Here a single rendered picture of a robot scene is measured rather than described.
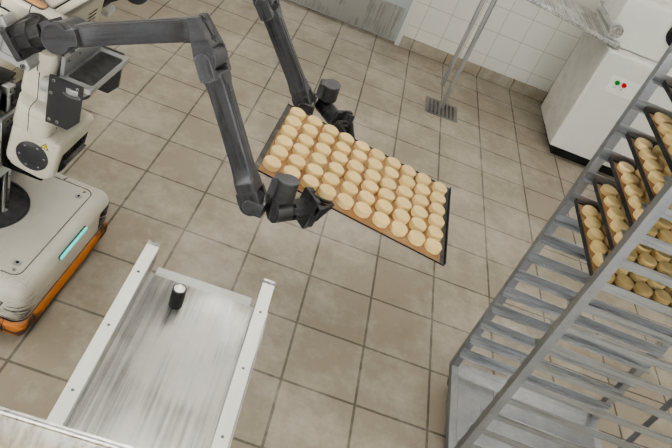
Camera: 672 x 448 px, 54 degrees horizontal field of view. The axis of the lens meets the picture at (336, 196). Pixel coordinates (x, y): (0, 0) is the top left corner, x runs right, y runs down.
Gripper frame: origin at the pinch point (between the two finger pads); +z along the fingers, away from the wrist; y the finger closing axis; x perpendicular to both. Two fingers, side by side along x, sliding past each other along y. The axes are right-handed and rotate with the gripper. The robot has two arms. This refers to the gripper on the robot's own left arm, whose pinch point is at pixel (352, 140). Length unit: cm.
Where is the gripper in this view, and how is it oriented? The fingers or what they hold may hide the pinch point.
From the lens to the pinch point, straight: 212.8
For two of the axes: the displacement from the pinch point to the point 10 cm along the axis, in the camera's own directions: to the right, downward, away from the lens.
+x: -7.6, 0.7, -6.5
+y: -4.1, 7.2, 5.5
